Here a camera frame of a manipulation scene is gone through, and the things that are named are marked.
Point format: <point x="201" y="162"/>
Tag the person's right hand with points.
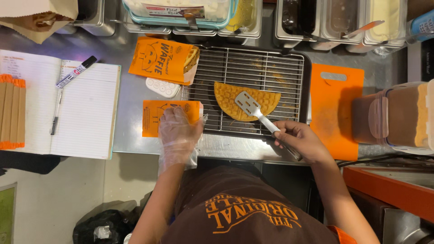
<point x="303" y="140"/>

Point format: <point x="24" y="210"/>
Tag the person's left hand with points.
<point x="178" y="135"/>

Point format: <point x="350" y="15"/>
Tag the metal slotted spatula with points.
<point x="249" y="103"/>

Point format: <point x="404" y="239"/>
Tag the orange cutting board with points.
<point x="334" y="111"/>

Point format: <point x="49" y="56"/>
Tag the white button timer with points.
<point x="162" y="87"/>

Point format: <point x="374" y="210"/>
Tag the folded golden waffle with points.
<point x="227" y="98"/>

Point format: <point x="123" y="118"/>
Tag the orange paper sleeve with waffle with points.
<point x="159" y="59"/>

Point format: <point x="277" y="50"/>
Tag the waffle inside paper sleeve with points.
<point x="192" y="57"/>

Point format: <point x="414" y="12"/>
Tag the brown printed shirt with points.
<point x="244" y="210"/>

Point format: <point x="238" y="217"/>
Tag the open lined notebook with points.
<point x="86" y="111"/>

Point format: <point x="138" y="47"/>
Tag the orange edged counter unit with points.
<point x="386" y="186"/>

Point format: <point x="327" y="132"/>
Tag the clear plastic container with clasp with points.
<point x="400" y="115"/>

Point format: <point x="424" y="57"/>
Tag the shallow steel pan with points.
<point x="147" y="28"/>

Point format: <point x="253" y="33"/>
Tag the black rubbish bag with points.
<point x="103" y="227"/>

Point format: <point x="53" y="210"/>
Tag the black and white marker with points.
<point x="76" y="72"/>

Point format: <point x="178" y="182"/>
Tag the steel pan with dark sauce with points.
<point x="296" y="18"/>

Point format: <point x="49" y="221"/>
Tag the slim black pen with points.
<point x="57" y="113"/>

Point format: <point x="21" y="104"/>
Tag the teal rimmed plastic food box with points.
<point x="179" y="12"/>

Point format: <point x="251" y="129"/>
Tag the translucent orange scraper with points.
<point x="364" y="28"/>

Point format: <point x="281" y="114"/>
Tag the steel pan with brown spread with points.
<point x="340" y="17"/>

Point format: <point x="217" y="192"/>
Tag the steel pan with yellow filling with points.
<point x="242" y="18"/>

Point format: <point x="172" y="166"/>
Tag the steel bin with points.
<point x="407" y="228"/>

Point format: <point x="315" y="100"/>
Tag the empty steel pan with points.
<point x="93" y="17"/>

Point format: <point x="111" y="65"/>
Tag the steel pan with cream spread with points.
<point x="385" y="17"/>

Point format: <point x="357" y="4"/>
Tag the blue labelled bottle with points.
<point x="422" y="25"/>

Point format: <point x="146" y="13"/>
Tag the stack of brown paper sleeves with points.
<point x="12" y="111"/>

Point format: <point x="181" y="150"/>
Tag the brown paper bag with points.
<point x="37" y="18"/>

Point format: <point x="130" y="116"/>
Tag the green board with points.
<point x="7" y="217"/>

